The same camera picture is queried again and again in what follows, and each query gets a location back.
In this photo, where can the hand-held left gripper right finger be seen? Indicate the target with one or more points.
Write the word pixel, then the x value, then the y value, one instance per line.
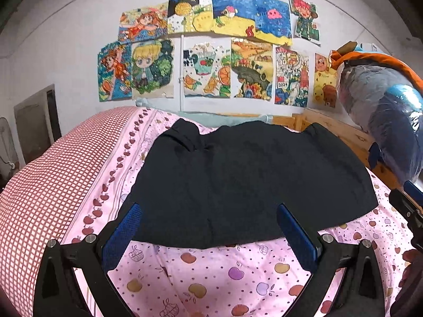
pixel 297 241

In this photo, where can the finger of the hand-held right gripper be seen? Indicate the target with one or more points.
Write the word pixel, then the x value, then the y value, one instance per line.
pixel 408 204

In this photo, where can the grey wall board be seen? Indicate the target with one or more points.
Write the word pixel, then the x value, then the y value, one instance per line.
pixel 36 122

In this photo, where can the group of colourful wall drawings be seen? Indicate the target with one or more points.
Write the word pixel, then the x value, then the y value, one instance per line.
pixel 231 56

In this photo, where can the clear plastic bag of clothes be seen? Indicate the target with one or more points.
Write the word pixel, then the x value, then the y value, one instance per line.
pixel 380 105

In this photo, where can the pale teal cloth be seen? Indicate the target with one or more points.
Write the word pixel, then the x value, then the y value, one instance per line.
pixel 224 119

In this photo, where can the orange cloth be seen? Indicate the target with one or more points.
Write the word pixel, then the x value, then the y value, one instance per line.
pixel 380 61

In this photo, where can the white round fan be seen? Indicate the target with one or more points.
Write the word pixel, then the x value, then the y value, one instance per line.
pixel 7 148

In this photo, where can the red checkered pillow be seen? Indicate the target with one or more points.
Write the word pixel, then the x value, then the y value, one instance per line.
pixel 49 188

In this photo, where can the black garment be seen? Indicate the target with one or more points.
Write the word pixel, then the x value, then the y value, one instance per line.
pixel 248 178

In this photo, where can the pink apple-print bedsheet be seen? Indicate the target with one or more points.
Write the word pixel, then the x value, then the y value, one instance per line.
pixel 231 277

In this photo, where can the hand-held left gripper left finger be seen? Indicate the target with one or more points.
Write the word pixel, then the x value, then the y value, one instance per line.
pixel 120 237

